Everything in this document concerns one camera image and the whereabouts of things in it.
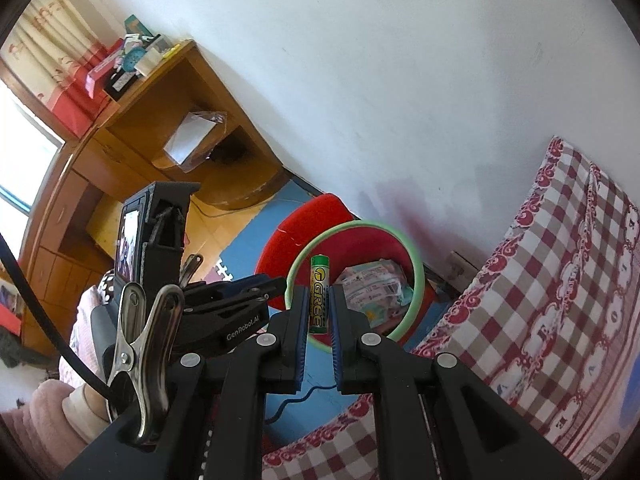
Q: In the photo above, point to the dark cloth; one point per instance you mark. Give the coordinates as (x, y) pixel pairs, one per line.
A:
(20, 350)

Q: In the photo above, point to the brown polka dot cloth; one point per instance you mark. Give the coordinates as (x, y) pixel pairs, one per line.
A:
(106, 287)

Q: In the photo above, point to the maroon checked bedsheet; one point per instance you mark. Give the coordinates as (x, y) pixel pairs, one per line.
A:
(525, 285)

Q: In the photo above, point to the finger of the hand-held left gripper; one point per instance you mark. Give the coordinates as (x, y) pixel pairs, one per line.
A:
(225, 309)
(240, 287)

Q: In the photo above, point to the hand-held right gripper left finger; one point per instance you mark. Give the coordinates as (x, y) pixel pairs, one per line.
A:
(300, 340)

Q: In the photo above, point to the blue foam mat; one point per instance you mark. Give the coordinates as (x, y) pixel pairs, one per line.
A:
(295, 195)

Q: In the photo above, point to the red trash bin green rim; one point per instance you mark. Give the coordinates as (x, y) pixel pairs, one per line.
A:
(370, 245)

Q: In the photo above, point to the wooden corner shelf unit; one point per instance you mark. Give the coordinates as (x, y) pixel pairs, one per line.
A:
(200, 75)

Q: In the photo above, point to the teal box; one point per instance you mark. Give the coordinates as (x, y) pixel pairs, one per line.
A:
(135, 25)

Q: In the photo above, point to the beige and red curtain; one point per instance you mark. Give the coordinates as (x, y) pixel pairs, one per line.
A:
(45, 35)

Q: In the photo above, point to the window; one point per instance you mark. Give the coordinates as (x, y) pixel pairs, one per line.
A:
(25, 160)

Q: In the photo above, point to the metal spring clip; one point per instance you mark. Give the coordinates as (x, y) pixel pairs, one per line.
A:
(192, 267)
(130, 350)

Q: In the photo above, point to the pink striped cloth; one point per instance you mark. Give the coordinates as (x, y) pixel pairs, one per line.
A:
(85, 330)

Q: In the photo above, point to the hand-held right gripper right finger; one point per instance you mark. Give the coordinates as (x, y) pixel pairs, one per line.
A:
(336, 340)

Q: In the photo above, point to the person's left forearm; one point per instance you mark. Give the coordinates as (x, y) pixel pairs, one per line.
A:
(40, 425)

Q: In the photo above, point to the small white box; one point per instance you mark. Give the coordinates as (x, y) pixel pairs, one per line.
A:
(149, 62)

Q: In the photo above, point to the red bin lid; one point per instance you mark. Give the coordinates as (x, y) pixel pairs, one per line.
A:
(300, 225)

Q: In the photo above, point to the black tray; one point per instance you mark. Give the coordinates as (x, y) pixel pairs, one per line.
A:
(120, 89)

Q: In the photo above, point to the green battery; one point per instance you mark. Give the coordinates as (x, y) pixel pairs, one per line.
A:
(320, 290)

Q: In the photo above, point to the small yellow item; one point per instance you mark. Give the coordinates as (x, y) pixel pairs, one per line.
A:
(172, 49)

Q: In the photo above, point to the white paper in plastic bag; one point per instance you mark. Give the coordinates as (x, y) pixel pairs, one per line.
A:
(190, 135)

